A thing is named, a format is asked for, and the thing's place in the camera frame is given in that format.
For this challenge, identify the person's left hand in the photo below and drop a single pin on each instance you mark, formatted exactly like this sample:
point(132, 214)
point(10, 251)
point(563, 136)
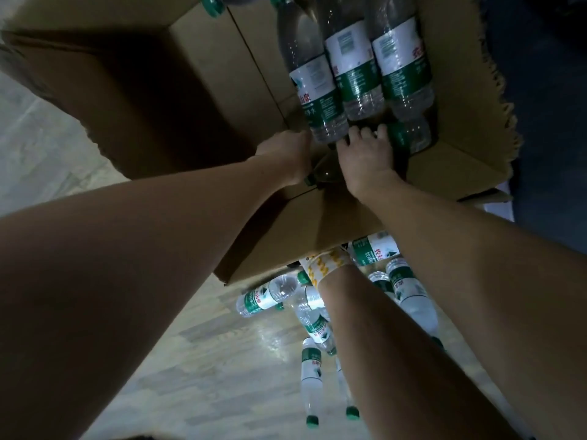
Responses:
point(286, 155)

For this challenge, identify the water bottles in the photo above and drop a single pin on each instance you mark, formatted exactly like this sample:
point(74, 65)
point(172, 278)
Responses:
point(263, 300)
point(353, 54)

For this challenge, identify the person's left forearm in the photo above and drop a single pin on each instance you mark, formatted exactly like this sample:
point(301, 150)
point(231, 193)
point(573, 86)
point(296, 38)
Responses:
point(114, 293)

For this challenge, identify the person's right hand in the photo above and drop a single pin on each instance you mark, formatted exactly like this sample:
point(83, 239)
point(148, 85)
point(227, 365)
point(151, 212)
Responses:
point(367, 162)

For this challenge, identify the person's right forearm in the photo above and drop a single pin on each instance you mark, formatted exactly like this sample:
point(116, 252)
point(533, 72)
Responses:
point(495, 293)

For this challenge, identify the water bottle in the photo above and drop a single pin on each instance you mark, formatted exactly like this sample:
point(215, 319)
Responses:
point(325, 171)

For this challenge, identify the person's yellow patterned right sock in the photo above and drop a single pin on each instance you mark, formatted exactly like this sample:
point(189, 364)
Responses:
point(325, 265)

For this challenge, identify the person's right leg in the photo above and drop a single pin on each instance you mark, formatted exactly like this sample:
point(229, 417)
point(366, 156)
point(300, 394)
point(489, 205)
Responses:
point(390, 362)

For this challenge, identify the brown cardboard box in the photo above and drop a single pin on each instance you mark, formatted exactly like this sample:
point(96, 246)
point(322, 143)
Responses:
point(206, 64)

